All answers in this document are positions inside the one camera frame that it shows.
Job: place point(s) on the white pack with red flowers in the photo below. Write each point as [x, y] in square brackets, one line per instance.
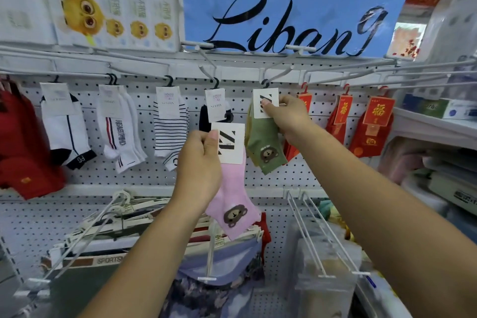
[406, 40]

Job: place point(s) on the white wrapped packets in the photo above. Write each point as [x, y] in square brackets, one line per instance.
[447, 191]

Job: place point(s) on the stack of white-carded packets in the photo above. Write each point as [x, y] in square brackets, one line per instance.
[134, 224]

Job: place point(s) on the person's left forearm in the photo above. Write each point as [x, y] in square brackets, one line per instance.
[149, 265]

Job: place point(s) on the white shelf board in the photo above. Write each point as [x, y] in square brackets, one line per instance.
[432, 126]

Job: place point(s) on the person's left hand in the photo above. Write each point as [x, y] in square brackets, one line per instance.
[195, 176]

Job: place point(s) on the person's right thumb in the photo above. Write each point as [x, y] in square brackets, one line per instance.
[269, 106]

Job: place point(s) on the white peg hook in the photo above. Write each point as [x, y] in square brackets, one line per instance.
[305, 232]
[204, 57]
[283, 64]
[85, 232]
[331, 234]
[211, 254]

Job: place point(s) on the pink bear sock pair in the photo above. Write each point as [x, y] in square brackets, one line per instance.
[233, 187]

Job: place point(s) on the clear plastic packets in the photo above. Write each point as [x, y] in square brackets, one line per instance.
[324, 291]

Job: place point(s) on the blue box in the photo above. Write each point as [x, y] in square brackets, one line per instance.
[411, 102]

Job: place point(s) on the clear wrapped white pack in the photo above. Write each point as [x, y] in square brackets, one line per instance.
[452, 27]

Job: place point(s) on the white socks with red-blue stripe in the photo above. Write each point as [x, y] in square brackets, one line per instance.
[117, 131]

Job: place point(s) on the person's right hand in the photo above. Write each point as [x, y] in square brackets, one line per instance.
[292, 120]

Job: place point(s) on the red hanging item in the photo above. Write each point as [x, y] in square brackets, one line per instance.
[265, 235]

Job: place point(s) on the white and black sock pair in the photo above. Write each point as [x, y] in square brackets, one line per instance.
[63, 131]

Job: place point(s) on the white tissue pack yellow cartoon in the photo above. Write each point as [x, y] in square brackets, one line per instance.
[111, 1]

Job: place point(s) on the white box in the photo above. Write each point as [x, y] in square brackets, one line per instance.
[462, 111]

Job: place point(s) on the person's left thumb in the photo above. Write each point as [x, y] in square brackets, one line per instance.
[211, 144]

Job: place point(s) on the green box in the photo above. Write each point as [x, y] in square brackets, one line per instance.
[434, 108]

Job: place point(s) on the blue floral garment pack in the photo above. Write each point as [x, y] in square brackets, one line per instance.
[220, 276]

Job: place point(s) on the person's right forearm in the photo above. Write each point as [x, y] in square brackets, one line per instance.
[380, 217]

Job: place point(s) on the green sports sock packet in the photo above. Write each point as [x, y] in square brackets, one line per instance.
[82, 284]

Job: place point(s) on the red socks bundle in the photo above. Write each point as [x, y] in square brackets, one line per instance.
[22, 150]

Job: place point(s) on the red socks with red card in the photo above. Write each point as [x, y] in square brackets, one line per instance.
[372, 135]
[341, 120]

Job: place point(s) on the plain white tissue pack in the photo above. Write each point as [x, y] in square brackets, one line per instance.
[20, 1]

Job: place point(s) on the green bear sock pair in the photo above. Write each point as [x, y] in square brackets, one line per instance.
[262, 135]

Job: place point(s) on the black-white striped sock pair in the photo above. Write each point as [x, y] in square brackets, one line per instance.
[170, 131]

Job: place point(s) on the white pegboard panel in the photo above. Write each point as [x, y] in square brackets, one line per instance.
[33, 224]

